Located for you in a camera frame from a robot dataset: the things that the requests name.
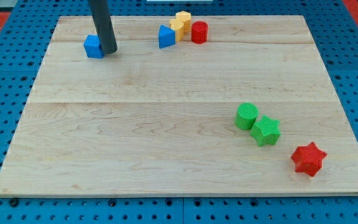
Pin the red cylinder block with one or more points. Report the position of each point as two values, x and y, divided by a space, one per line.
199 32

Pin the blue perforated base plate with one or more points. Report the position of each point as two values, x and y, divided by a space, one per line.
23 42

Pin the yellow hexagon block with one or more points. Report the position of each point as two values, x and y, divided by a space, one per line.
185 18

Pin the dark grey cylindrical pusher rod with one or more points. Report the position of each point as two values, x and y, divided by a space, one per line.
103 25

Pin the green cylinder block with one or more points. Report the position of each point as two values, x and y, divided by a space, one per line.
246 116

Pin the light wooden board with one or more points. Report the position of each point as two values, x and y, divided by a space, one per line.
151 122

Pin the green star block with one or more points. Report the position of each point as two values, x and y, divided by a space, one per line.
266 131

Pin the blue cube block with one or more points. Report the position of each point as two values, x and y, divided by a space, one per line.
92 47

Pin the yellow heart block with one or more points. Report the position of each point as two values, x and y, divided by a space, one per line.
178 27

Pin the red star block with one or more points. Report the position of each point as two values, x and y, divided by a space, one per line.
308 159

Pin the blue triangle block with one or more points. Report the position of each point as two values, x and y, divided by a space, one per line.
166 37

